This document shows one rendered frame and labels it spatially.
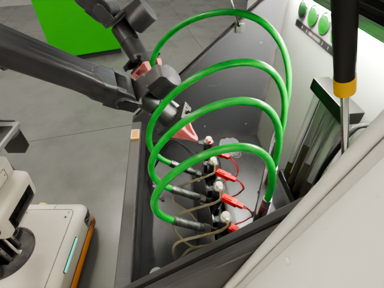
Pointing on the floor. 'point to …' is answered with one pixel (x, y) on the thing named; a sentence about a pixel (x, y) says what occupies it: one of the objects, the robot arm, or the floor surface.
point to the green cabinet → (74, 29)
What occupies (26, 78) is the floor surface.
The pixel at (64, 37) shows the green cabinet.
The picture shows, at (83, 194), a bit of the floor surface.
